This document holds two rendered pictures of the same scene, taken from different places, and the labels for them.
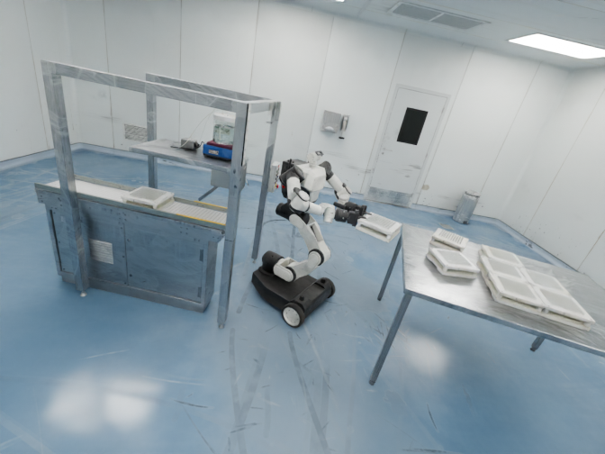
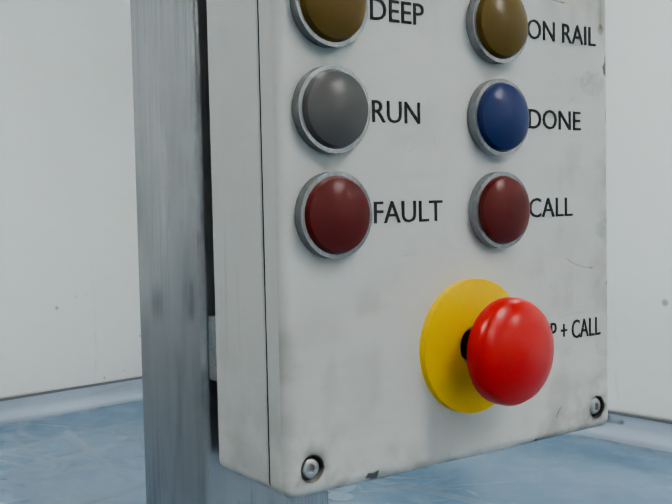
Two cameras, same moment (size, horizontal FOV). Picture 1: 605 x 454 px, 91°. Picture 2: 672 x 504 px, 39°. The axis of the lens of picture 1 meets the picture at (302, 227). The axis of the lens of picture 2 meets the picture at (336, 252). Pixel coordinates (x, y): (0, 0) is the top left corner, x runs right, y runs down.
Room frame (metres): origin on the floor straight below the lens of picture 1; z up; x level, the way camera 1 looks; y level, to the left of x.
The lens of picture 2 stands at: (2.48, 0.07, 0.92)
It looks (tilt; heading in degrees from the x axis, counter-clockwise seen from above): 3 degrees down; 53
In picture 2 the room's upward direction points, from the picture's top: 1 degrees counter-clockwise
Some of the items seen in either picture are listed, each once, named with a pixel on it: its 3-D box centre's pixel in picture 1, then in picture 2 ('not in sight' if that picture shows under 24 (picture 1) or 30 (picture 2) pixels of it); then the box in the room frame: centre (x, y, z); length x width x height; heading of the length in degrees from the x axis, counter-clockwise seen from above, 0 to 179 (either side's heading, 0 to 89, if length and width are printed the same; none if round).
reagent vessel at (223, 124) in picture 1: (225, 127); not in sight; (1.93, 0.61, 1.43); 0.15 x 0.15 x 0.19
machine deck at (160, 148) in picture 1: (193, 155); not in sight; (1.89, 0.79, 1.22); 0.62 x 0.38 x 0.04; 89
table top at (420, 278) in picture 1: (510, 282); not in sight; (1.85, -1.49, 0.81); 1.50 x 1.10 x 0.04; 78
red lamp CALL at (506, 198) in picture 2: not in sight; (503, 210); (2.76, 0.33, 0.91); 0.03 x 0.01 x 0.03; 179
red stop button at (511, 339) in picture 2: not in sight; (484, 347); (2.74, 0.33, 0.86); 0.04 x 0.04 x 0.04; 89
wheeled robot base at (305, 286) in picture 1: (290, 279); not in sight; (2.24, 0.01, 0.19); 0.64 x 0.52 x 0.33; 61
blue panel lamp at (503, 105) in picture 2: not in sight; (502, 117); (2.76, 0.33, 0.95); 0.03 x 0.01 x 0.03; 179
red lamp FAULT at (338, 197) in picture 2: not in sight; (337, 215); (2.68, 0.33, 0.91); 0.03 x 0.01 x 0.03; 179
